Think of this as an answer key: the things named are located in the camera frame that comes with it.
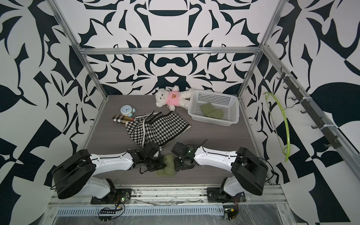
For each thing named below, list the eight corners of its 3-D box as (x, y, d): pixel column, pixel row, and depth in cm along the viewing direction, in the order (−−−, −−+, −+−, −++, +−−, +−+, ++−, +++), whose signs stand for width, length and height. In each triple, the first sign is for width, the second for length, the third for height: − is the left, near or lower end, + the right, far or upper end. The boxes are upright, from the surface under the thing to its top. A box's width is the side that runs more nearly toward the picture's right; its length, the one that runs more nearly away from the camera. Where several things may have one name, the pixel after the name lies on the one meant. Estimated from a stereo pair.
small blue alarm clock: (120, 116, 106) (118, 114, 104) (123, 107, 112) (122, 104, 110) (133, 116, 107) (132, 114, 104) (136, 107, 112) (135, 104, 110)
